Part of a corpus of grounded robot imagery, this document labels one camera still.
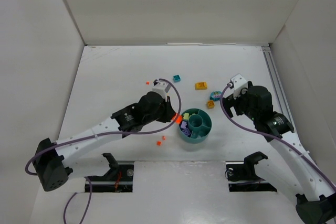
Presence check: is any orange round dome lego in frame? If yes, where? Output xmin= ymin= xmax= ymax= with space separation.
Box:
xmin=172 ymin=114 xmax=183 ymax=124

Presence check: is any lime green square lego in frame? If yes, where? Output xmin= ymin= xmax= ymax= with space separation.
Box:
xmin=182 ymin=113 xmax=190 ymax=121

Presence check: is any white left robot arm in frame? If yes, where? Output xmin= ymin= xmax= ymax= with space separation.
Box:
xmin=32 ymin=90 xmax=176 ymax=191

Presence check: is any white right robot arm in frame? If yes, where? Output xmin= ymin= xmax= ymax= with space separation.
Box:
xmin=220 ymin=74 xmax=335 ymax=223

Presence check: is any teal round divided container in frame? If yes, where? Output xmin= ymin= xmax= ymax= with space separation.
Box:
xmin=178 ymin=108 xmax=212 ymax=144

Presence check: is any teal square lego brick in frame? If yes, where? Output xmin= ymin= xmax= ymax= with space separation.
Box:
xmin=173 ymin=75 xmax=181 ymax=82

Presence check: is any yellow square lego brick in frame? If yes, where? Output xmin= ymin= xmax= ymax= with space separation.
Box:
xmin=206 ymin=100 xmax=215 ymax=109

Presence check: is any teal frog lotus lego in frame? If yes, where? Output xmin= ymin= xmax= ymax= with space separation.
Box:
xmin=210 ymin=91 xmax=222 ymax=101

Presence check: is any yellow curved lego brick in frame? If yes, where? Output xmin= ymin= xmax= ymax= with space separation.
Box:
xmin=195 ymin=82 xmax=207 ymax=90

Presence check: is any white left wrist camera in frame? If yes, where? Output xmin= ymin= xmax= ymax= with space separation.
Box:
xmin=152 ymin=79 xmax=171 ymax=101

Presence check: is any aluminium rail at right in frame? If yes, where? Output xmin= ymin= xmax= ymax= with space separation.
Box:
xmin=261 ymin=46 xmax=293 ymax=123

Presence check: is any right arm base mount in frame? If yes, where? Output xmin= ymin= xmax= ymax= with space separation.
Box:
xmin=225 ymin=152 xmax=277 ymax=193

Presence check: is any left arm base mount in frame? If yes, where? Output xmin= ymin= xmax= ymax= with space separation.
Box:
xmin=89 ymin=153 xmax=134 ymax=193

